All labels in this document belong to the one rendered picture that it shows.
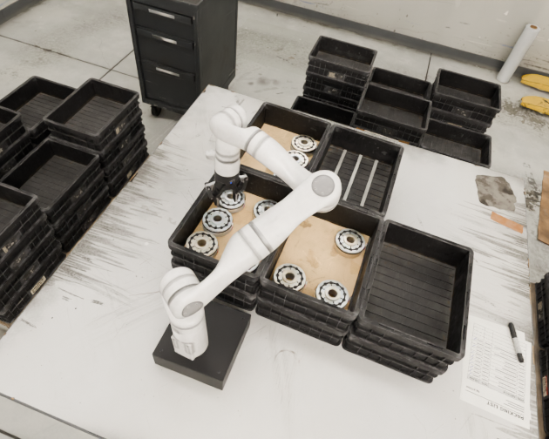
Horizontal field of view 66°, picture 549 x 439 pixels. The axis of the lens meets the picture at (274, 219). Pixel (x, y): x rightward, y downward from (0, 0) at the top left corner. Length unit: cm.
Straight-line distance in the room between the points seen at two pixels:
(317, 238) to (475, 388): 68
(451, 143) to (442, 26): 185
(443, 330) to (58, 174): 187
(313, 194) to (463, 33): 364
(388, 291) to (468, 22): 338
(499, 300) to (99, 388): 137
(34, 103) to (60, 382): 183
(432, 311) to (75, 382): 109
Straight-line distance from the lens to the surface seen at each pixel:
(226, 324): 133
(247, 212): 150
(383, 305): 139
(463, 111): 289
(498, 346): 166
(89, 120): 247
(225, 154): 119
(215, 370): 127
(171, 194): 173
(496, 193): 211
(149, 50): 290
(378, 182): 172
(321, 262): 141
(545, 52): 465
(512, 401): 160
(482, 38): 454
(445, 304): 148
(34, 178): 239
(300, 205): 100
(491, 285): 178
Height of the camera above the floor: 199
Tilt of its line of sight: 51 degrees down
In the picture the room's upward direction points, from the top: 10 degrees clockwise
